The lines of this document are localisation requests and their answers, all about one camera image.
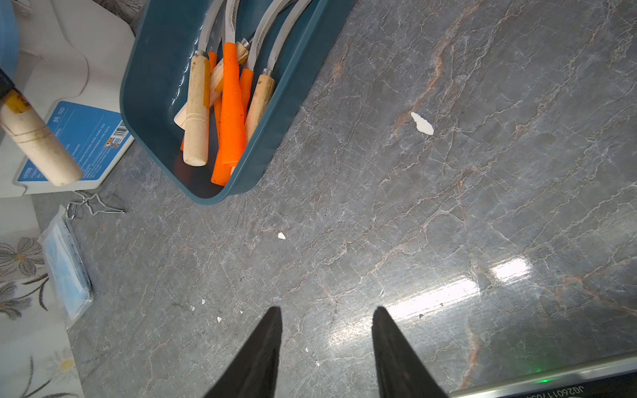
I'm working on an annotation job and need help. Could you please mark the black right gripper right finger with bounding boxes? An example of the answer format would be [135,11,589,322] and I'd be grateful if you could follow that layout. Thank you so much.
[372,307,448,397]

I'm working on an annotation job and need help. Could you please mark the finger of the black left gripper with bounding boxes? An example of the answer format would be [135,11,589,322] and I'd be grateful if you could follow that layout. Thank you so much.
[0,70,15,100]

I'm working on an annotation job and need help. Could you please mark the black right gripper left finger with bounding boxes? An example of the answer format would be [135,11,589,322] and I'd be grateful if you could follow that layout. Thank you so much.
[204,306,283,398]

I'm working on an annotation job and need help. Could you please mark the wooden handle sickle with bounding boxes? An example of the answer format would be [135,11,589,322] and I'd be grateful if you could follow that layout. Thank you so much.
[182,0,225,167]
[1,89,83,187]
[174,38,250,129]
[244,0,311,143]

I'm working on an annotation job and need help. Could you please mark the orange handle sickle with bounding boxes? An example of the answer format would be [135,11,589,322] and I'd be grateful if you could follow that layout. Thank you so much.
[212,3,257,186]
[219,0,247,167]
[207,51,217,73]

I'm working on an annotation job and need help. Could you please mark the teal plastic storage tray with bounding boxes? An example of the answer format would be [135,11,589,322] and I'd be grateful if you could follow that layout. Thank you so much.
[120,1,353,205]

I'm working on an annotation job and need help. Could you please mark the white box with blue lid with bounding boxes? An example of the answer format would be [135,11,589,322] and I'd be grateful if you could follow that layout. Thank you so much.
[1,1,134,191]

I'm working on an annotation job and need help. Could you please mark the silver metal tongs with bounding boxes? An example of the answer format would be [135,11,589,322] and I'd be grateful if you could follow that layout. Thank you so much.
[66,191,126,220]

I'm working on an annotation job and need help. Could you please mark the blue face masks pack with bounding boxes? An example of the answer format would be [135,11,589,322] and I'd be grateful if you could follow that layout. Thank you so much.
[38,206,94,330]

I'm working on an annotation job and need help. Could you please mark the white paper scrap right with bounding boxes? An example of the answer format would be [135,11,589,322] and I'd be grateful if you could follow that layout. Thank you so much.
[410,112,435,136]

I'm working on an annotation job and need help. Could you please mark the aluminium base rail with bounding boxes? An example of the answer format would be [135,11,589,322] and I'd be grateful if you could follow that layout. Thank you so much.
[450,352,636,397]

